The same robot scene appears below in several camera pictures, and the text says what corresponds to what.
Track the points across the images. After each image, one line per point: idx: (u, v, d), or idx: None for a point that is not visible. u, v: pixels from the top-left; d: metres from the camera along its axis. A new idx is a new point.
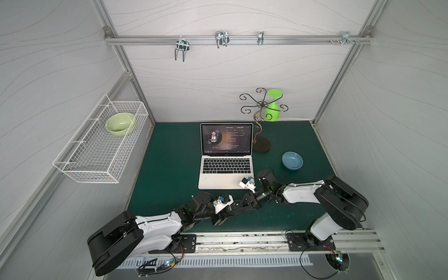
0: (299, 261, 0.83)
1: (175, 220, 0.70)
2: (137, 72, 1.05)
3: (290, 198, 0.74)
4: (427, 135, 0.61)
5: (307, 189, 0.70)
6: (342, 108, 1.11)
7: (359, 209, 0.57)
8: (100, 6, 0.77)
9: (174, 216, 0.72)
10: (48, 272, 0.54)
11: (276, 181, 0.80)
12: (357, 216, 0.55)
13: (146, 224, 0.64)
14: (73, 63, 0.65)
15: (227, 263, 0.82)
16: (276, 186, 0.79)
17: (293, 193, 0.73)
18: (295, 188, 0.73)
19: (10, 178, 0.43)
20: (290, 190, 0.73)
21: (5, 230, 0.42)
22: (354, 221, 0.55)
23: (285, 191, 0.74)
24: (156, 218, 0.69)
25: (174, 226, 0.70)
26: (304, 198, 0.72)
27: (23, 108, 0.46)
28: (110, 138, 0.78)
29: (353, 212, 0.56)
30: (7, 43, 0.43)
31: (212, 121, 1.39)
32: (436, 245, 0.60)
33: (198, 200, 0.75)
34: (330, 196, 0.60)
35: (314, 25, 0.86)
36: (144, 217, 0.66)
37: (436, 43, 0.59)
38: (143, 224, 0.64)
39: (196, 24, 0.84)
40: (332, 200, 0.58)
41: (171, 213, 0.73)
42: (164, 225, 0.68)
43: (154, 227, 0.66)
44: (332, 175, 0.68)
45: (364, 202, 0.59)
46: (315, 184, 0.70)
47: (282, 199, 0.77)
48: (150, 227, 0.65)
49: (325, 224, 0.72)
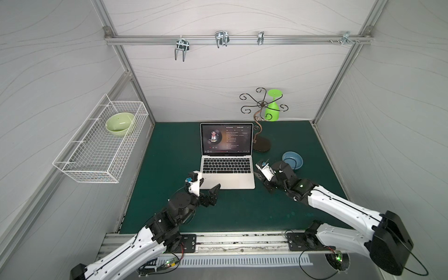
0: (298, 261, 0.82)
1: (140, 242, 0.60)
2: (137, 72, 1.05)
3: (315, 203, 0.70)
4: (428, 135, 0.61)
5: (354, 216, 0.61)
6: (342, 107, 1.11)
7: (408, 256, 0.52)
8: (99, 6, 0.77)
9: (142, 237, 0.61)
10: (47, 273, 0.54)
11: (293, 176, 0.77)
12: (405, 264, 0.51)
13: (98, 273, 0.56)
14: (73, 63, 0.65)
15: (227, 263, 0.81)
16: (293, 182, 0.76)
17: (325, 205, 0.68)
18: (332, 202, 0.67)
19: (9, 178, 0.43)
20: (322, 199, 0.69)
21: (5, 229, 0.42)
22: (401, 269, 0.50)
23: (312, 195, 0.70)
24: (116, 254, 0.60)
25: (144, 248, 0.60)
26: (340, 215, 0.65)
27: (22, 108, 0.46)
28: (111, 139, 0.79)
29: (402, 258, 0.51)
30: (6, 43, 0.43)
31: (212, 121, 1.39)
32: (436, 246, 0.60)
33: (175, 204, 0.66)
34: (391, 242, 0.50)
35: (314, 25, 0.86)
36: (100, 262, 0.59)
37: (436, 43, 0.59)
38: (95, 274, 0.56)
39: (196, 24, 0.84)
40: (392, 247, 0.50)
41: (139, 233, 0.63)
42: (123, 256, 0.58)
43: (108, 270, 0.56)
44: (392, 213, 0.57)
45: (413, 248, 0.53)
46: (367, 214, 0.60)
47: (301, 195, 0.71)
48: (104, 272, 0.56)
49: (344, 241, 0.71)
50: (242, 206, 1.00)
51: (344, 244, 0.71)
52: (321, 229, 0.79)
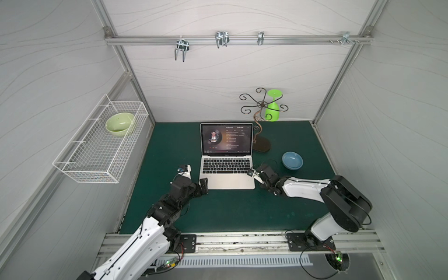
0: (300, 261, 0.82)
1: (148, 231, 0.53)
2: (137, 72, 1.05)
3: (290, 191, 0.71)
4: (428, 135, 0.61)
5: (311, 187, 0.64)
6: (342, 107, 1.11)
7: (364, 212, 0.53)
8: (99, 6, 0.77)
9: (147, 226, 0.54)
10: (48, 273, 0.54)
11: (274, 174, 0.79)
12: (361, 219, 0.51)
13: (111, 270, 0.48)
14: (73, 63, 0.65)
15: (227, 263, 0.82)
16: (273, 179, 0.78)
17: (294, 188, 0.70)
18: (298, 182, 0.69)
19: (9, 178, 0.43)
20: (291, 183, 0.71)
21: (6, 229, 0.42)
22: (357, 224, 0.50)
23: (285, 183, 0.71)
24: (125, 248, 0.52)
25: (152, 235, 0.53)
26: (305, 193, 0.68)
27: (22, 109, 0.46)
28: (111, 139, 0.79)
29: (356, 213, 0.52)
30: (6, 43, 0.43)
31: (212, 121, 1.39)
32: (436, 246, 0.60)
33: (178, 184, 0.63)
34: (337, 198, 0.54)
35: (314, 25, 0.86)
36: (109, 262, 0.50)
37: (436, 43, 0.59)
38: (107, 274, 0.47)
39: (196, 24, 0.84)
40: (338, 201, 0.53)
41: (142, 223, 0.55)
42: (135, 247, 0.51)
43: (122, 266, 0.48)
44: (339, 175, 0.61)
45: (368, 206, 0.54)
46: (321, 183, 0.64)
47: (280, 191, 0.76)
48: (117, 268, 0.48)
49: (326, 225, 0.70)
50: (242, 206, 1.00)
51: (327, 228, 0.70)
52: (315, 223, 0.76)
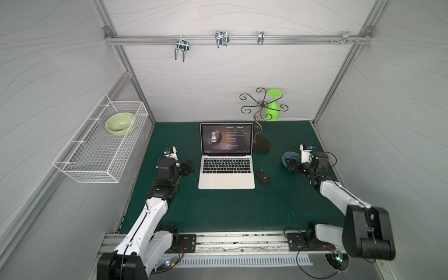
0: (297, 261, 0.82)
1: (152, 208, 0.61)
2: (137, 72, 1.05)
3: (326, 188, 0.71)
4: (428, 135, 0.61)
5: (346, 199, 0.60)
6: (342, 107, 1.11)
7: (376, 250, 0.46)
8: (99, 6, 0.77)
9: (152, 203, 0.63)
10: (48, 273, 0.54)
11: (324, 168, 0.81)
12: (366, 252, 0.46)
13: (132, 242, 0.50)
14: (73, 63, 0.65)
15: (227, 263, 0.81)
16: (320, 172, 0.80)
17: (331, 189, 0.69)
18: (337, 188, 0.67)
19: (10, 178, 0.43)
20: (331, 185, 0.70)
21: (5, 229, 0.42)
22: (358, 251, 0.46)
23: (326, 182, 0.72)
24: (137, 226, 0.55)
25: (158, 207, 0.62)
26: (336, 201, 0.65)
27: (23, 109, 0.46)
28: (111, 139, 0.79)
29: (367, 246, 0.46)
30: (6, 43, 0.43)
31: (211, 121, 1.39)
32: (437, 247, 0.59)
33: (164, 165, 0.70)
34: (360, 221, 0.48)
35: (314, 25, 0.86)
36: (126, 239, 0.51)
37: (437, 43, 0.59)
38: (131, 245, 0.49)
39: (196, 24, 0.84)
40: (357, 221, 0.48)
41: (146, 205, 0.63)
42: (149, 219, 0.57)
43: (142, 236, 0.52)
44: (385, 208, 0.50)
45: (389, 254, 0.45)
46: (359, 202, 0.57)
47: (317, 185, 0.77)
48: (139, 238, 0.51)
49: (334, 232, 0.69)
50: (242, 206, 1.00)
51: (331, 234, 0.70)
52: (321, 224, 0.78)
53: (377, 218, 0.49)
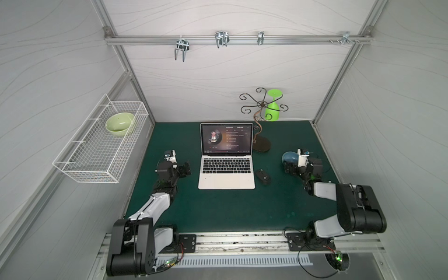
0: (298, 261, 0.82)
1: (159, 195, 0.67)
2: (137, 72, 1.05)
3: (318, 188, 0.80)
4: (427, 134, 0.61)
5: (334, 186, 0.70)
6: (342, 107, 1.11)
7: (368, 220, 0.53)
8: (100, 6, 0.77)
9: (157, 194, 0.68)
10: (48, 272, 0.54)
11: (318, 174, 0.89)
12: (359, 221, 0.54)
13: (144, 213, 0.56)
14: (73, 63, 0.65)
15: (227, 263, 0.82)
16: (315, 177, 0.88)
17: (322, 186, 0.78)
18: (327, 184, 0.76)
19: (10, 178, 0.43)
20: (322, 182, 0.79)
21: (5, 230, 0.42)
22: (352, 220, 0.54)
23: (319, 183, 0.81)
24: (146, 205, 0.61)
25: (164, 198, 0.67)
26: (328, 194, 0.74)
27: (22, 109, 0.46)
28: (111, 139, 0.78)
29: (359, 215, 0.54)
30: (7, 43, 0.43)
31: (212, 121, 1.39)
32: (436, 247, 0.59)
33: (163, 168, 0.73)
34: (349, 195, 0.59)
35: (314, 25, 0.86)
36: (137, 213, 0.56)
37: (436, 43, 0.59)
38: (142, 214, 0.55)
39: (196, 24, 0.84)
40: (346, 194, 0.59)
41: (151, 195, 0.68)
42: (156, 203, 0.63)
43: (151, 210, 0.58)
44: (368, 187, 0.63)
45: (378, 224, 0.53)
46: None
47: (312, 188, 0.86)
48: (148, 211, 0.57)
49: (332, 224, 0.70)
50: (242, 206, 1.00)
51: (331, 226, 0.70)
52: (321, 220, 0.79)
53: (363, 195, 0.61)
